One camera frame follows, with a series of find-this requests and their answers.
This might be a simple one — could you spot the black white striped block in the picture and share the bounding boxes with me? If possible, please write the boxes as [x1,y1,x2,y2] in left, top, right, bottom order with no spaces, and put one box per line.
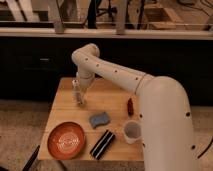
[90,130,115,160]

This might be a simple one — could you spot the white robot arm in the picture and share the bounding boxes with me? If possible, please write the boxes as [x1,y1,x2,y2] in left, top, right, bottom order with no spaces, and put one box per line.
[71,44,199,171]

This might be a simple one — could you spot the black cable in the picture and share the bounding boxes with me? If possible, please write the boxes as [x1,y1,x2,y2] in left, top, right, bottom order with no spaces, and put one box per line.
[197,136,213,160]

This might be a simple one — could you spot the orange bowl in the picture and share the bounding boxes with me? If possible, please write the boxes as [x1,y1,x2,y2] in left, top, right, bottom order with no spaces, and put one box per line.
[47,122,86,160]

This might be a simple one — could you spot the wooden table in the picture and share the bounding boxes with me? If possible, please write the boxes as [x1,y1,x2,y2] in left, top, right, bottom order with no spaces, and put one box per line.
[38,78,143,161]

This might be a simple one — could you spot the dark red small object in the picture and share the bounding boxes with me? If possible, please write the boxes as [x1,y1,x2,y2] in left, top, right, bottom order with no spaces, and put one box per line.
[127,98,134,116]

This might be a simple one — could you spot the translucent plastic cup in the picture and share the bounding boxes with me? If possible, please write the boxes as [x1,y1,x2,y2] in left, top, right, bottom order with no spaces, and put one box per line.
[122,120,141,144]

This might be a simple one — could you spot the cardboard box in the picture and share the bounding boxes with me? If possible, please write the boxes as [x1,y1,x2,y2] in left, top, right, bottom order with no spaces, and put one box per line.
[143,4,183,30]

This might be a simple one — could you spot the blue sponge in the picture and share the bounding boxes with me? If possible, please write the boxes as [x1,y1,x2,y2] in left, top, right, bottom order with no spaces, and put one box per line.
[89,112,110,129]

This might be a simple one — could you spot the black chair leg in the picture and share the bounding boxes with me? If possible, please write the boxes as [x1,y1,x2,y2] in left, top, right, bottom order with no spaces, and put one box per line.
[22,145,40,171]

